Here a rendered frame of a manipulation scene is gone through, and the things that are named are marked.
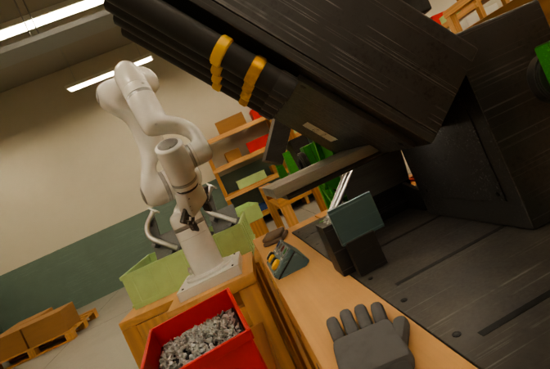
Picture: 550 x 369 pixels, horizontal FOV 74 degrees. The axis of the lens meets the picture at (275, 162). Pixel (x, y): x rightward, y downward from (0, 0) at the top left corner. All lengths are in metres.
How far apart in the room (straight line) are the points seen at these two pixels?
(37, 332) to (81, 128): 3.99
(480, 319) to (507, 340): 0.05
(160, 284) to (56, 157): 6.97
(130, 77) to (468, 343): 1.12
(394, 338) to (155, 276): 1.49
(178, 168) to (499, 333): 0.87
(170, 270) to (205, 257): 0.46
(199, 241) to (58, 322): 5.02
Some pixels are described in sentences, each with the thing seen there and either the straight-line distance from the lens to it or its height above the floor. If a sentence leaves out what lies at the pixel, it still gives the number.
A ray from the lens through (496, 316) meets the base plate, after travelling 0.54.
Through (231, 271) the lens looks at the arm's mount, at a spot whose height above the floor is 0.87.
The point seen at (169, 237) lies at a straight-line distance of 2.12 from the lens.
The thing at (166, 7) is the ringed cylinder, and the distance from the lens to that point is 0.55.
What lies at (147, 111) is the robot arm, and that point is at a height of 1.46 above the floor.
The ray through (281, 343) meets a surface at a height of 0.58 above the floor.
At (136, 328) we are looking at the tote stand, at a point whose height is 0.74.
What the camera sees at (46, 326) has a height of 0.32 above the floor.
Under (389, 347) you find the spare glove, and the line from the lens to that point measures 0.49.
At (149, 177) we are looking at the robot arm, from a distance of 1.40.
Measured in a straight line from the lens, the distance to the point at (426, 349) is 0.51.
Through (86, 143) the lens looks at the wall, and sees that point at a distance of 8.48.
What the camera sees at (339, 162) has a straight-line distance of 0.65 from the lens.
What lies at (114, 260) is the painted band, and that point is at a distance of 8.44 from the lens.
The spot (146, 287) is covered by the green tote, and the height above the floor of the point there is 0.87.
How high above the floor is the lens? 1.18
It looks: 1 degrees down
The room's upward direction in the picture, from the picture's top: 24 degrees counter-clockwise
